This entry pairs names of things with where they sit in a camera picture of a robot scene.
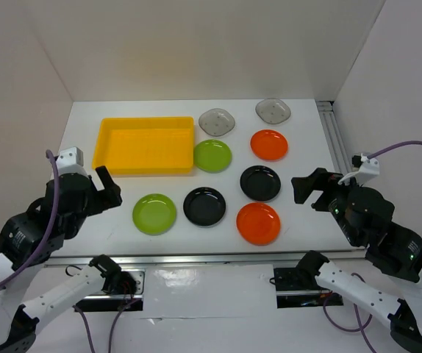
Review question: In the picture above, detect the green plate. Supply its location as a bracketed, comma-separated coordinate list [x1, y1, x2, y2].
[132, 193, 177, 236]
[193, 139, 232, 173]

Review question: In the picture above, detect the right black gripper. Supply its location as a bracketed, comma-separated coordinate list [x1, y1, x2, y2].
[288, 165, 364, 243]

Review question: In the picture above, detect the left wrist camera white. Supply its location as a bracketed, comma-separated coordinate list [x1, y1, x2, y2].
[56, 147, 87, 177]

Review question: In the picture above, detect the black plate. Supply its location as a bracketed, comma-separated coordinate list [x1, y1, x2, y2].
[183, 187, 226, 227]
[240, 165, 282, 202]

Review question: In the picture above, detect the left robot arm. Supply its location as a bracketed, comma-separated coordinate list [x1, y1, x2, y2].
[0, 166, 137, 352]

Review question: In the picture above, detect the aluminium rail right side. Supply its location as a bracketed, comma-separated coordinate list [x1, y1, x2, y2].
[315, 101, 351, 174]

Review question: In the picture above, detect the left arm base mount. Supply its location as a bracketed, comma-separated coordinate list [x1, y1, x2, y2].
[76, 269, 145, 313]

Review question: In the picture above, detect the aluminium rail front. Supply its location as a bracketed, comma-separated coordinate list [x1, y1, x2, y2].
[44, 250, 365, 268]

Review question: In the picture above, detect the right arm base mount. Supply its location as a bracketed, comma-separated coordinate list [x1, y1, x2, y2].
[269, 268, 343, 309]

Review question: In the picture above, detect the clear grey plate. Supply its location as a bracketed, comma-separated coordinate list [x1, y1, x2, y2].
[199, 108, 235, 137]
[255, 98, 292, 125]

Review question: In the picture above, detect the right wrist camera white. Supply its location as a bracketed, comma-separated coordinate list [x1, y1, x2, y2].
[337, 153, 380, 185]

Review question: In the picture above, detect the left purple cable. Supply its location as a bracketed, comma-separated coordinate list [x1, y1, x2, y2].
[0, 149, 62, 299]

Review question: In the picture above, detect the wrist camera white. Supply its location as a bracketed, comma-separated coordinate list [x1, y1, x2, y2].
[56, 147, 87, 177]
[337, 153, 380, 185]

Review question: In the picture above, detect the aluminium rail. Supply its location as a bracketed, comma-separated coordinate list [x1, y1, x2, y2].
[44, 250, 365, 268]
[315, 101, 351, 174]

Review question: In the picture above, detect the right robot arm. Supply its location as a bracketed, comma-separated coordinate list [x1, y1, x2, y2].
[291, 168, 422, 352]

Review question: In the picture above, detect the yellow plastic bin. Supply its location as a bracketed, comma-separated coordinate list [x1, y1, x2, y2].
[92, 116, 194, 176]

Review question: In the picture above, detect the orange plate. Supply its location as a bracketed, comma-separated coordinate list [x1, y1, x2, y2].
[236, 202, 281, 246]
[250, 129, 289, 161]

